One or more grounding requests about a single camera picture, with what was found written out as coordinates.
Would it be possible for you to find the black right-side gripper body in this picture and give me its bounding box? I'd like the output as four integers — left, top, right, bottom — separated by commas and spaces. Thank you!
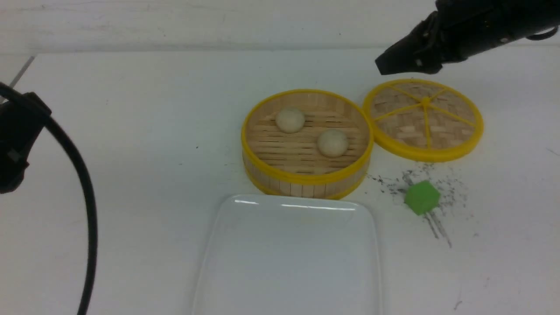
433, 0, 560, 64

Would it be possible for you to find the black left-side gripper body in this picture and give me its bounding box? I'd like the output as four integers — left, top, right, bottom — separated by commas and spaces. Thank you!
0, 92, 52, 195

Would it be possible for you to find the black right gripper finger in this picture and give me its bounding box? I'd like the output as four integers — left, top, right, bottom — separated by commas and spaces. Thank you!
375, 28, 443, 75

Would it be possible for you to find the steamed bun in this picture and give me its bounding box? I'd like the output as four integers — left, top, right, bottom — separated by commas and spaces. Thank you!
317, 129, 349, 158
275, 107, 305, 134

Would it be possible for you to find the white rectangular plate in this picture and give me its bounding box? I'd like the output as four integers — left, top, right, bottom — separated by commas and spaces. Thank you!
191, 195, 383, 315

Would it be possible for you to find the woven bamboo steamer lid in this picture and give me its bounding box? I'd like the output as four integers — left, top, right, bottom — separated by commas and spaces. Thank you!
363, 78, 484, 163

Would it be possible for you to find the green cube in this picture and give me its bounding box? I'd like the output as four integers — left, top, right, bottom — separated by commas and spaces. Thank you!
404, 181, 441, 217

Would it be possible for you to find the bamboo steamer basket yellow rim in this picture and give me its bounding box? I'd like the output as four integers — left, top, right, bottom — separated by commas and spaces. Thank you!
241, 89, 374, 199

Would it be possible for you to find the black camera cable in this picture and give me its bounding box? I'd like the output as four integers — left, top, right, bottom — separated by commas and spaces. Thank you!
0, 82, 98, 315

